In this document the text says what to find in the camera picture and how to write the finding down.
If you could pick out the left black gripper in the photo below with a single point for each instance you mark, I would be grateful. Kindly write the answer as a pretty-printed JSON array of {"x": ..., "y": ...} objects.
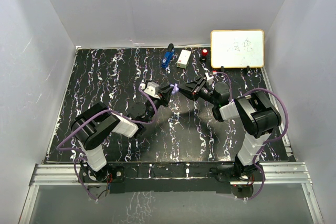
[{"x": 165, "y": 93}]

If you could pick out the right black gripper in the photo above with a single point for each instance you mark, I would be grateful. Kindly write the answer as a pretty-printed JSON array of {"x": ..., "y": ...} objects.
[{"x": 195, "y": 86}]

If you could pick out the purple round earbud case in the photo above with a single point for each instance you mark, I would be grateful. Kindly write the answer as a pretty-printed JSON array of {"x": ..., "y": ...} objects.
[{"x": 175, "y": 88}]

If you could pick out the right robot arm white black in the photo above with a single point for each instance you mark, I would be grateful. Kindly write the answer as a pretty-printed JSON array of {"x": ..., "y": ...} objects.
[{"x": 257, "y": 114}]

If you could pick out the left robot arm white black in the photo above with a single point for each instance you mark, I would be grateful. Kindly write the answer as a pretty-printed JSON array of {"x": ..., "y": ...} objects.
[{"x": 92, "y": 127}]

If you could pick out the white rectangular box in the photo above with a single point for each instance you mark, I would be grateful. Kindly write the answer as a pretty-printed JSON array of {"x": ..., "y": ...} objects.
[{"x": 183, "y": 59}]

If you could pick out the blue black tool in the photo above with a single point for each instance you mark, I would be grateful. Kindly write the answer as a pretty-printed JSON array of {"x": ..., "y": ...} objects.
[{"x": 168, "y": 55}]

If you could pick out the red emergency button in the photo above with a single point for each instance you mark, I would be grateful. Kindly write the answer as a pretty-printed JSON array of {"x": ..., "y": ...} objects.
[{"x": 204, "y": 55}]

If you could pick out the black front base bar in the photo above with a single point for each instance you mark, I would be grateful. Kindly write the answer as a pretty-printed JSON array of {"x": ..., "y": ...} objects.
[{"x": 170, "y": 176}]

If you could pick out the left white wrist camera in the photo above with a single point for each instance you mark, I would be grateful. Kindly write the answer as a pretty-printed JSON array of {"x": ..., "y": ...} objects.
[{"x": 150, "y": 88}]

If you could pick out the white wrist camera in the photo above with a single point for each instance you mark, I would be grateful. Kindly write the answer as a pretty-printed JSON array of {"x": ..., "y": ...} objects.
[
  {"x": 150, "y": 88},
  {"x": 209, "y": 77}
]

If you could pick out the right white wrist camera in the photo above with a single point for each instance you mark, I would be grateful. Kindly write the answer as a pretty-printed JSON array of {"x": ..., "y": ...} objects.
[{"x": 209, "y": 77}]

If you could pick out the white board wooden frame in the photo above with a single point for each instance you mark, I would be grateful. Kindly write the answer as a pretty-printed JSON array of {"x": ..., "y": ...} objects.
[{"x": 237, "y": 48}]

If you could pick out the aluminium frame rail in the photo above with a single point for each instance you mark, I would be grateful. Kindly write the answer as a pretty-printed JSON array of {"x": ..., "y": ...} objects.
[{"x": 273, "y": 173}]

